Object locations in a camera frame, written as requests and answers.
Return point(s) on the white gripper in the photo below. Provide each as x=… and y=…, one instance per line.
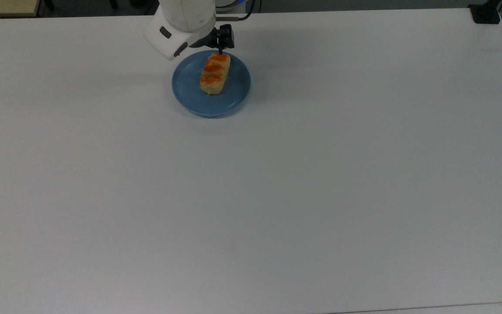
x=164, y=38

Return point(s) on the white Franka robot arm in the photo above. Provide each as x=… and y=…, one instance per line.
x=188, y=13

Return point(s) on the bread with orange glaze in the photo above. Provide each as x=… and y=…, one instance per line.
x=214, y=74

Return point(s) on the blue round plate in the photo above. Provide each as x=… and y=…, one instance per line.
x=233, y=83

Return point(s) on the wooden side table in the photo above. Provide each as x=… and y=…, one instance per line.
x=5, y=7

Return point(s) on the black table clamp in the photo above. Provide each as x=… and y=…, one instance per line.
x=485, y=13

